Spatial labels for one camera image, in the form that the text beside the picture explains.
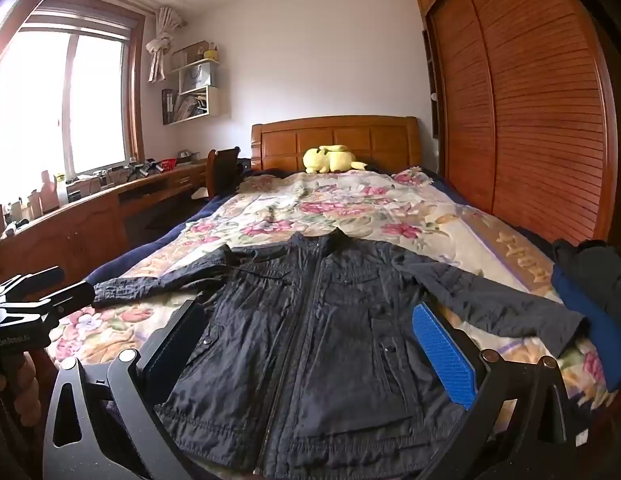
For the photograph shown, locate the wooden bed headboard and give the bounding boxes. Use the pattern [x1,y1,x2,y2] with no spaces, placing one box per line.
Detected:
[250,116,422,173]

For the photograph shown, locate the floral blanket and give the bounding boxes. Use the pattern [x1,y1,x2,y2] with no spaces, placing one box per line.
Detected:
[45,167,616,411]

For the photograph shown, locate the blue garment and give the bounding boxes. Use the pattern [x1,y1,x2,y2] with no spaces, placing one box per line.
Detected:
[551,265,621,393]

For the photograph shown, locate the dark fleece garment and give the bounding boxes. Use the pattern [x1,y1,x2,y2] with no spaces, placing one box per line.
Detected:
[551,240,621,311]

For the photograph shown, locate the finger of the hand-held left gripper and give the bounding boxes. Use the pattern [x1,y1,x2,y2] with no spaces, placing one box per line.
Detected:
[0,266,66,311]
[38,282,96,318]

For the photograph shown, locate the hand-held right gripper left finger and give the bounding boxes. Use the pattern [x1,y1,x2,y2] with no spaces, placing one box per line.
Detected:
[43,300,211,480]

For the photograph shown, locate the beige carton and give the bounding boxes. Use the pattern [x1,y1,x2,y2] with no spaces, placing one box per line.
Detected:
[39,170,59,213]

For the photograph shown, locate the wooden desk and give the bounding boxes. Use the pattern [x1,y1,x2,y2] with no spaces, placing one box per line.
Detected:
[0,162,211,301]

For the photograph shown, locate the yellow plush toy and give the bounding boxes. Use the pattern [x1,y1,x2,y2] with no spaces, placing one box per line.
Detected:
[303,144,367,175]

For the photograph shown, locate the wooden slatted wardrobe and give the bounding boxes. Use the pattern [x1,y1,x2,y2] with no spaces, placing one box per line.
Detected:
[415,0,619,246]

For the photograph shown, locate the person's left hand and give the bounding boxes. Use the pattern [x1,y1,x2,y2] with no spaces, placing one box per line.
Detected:
[10,351,42,413]

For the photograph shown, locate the tied beige curtain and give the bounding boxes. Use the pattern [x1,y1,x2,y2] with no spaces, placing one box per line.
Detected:
[146,6,185,83]

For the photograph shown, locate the white paper bag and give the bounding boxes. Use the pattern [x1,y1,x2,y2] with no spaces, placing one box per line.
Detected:
[185,62,214,88]

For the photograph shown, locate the dark wooden chair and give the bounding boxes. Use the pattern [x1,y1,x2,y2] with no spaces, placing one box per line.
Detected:
[206,146,241,198]

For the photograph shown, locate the white wall shelf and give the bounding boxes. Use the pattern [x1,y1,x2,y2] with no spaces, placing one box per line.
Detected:
[162,42,221,126]

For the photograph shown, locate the wood framed window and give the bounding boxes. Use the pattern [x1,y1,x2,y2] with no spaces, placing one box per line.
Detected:
[0,10,146,201]

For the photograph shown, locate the black zip jacket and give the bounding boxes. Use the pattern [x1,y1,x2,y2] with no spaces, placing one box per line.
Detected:
[93,227,589,476]

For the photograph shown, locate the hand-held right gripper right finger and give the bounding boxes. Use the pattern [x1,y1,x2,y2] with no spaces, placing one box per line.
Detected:
[413,302,591,480]

